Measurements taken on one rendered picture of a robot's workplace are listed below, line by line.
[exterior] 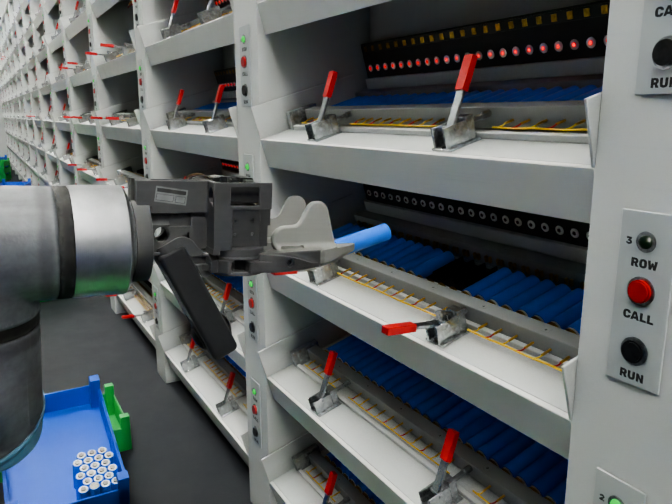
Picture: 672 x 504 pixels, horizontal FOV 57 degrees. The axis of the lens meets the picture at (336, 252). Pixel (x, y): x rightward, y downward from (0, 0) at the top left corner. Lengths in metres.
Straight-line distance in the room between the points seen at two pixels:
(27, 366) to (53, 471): 0.86
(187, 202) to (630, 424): 0.38
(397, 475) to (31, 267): 0.50
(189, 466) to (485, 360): 0.91
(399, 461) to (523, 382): 0.28
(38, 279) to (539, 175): 0.39
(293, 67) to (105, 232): 0.58
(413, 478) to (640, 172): 0.47
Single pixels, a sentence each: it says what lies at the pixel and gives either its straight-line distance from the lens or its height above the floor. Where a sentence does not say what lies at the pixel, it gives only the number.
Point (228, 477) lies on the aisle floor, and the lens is 1.36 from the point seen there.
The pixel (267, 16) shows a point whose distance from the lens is 0.96.
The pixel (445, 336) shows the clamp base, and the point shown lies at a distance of 0.65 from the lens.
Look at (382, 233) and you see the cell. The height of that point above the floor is 0.60.
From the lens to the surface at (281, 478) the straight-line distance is 1.16.
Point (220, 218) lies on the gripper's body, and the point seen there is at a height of 0.64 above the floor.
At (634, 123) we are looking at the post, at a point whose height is 0.72.
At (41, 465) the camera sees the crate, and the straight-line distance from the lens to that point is 1.40.
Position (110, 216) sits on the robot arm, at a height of 0.65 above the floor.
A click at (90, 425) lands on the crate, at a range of 1.46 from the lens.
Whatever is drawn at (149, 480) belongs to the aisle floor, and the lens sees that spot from 1.38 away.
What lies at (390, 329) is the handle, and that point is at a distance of 0.61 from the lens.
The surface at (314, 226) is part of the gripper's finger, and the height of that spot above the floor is 0.62.
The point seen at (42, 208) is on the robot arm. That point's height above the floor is 0.66.
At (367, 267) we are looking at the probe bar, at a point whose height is 0.53.
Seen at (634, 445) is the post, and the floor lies 0.49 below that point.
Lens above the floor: 0.72
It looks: 13 degrees down
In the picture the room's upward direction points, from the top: straight up
